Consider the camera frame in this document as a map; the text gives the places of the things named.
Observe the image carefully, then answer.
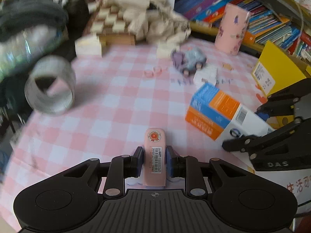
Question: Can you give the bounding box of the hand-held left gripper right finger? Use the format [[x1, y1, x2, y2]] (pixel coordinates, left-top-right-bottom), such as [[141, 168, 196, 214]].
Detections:
[[166, 146, 251, 198]]

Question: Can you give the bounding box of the black bag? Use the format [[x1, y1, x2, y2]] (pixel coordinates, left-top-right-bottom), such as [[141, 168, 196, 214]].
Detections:
[[68, 1, 90, 37]]

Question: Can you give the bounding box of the clear tape roll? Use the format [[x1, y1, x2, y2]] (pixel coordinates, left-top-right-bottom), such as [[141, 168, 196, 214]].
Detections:
[[24, 55, 76, 115]]

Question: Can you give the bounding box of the white paper packet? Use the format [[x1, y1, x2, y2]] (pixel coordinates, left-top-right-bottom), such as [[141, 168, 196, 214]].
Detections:
[[194, 65, 218, 84]]

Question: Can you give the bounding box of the grey blue toy car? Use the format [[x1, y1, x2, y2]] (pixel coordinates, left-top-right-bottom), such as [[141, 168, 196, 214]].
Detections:
[[170, 47, 207, 77]]

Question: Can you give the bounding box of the white charging cable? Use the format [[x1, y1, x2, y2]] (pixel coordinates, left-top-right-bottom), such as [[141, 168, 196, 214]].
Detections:
[[294, 0, 306, 38]]

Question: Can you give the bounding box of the small white box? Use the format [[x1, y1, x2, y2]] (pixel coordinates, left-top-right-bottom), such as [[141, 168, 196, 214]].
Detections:
[[156, 42, 176, 59]]

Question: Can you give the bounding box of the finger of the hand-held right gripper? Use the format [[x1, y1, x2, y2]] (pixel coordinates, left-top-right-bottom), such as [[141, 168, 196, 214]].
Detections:
[[222, 119, 311, 160], [255, 78, 311, 122]]

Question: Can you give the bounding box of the pink rectangular case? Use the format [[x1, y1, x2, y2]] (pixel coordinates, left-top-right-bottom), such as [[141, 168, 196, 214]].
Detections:
[[142, 128, 168, 187]]

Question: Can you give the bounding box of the cream tissue box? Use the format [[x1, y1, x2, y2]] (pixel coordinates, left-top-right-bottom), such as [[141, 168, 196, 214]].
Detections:
[[74, 34, 107, 57]]

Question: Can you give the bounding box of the wooden chessboard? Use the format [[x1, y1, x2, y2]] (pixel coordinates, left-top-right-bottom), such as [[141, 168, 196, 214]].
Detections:
[[90, 3, 136, 46]]

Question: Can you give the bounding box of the row of colourful books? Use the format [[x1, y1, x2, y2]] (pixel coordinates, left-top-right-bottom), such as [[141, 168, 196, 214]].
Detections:
[[175, 0, 311, 61]]

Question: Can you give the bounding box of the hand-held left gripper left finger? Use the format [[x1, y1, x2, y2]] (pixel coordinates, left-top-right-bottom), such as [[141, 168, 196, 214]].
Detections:
[[62, 146, 145, 199]]

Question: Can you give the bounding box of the yellow cardboard box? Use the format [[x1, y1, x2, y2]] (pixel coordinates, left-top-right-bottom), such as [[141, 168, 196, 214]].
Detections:
[[251, 40, 311, 129]]

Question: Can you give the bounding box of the pink checkered desk mat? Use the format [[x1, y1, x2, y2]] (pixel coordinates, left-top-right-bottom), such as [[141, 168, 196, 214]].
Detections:
[[0, 37, 311, 224]]

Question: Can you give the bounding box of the pink printed cylinder canister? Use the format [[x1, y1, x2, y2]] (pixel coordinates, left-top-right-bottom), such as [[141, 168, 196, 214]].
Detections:
[[214, 3, 251, 56]]

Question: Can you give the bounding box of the grey clothing pile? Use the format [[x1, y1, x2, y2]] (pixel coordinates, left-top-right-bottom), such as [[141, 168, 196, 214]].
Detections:
[[0, 0, 70, 43]]

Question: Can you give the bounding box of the white orange blue carton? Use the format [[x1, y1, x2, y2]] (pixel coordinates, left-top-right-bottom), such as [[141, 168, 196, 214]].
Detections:
[[185, 82, 277, 143]]

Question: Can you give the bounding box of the iridescent plastic wrap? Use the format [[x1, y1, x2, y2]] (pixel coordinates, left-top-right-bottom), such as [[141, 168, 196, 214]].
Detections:
[[0, 25, 66, 80]]

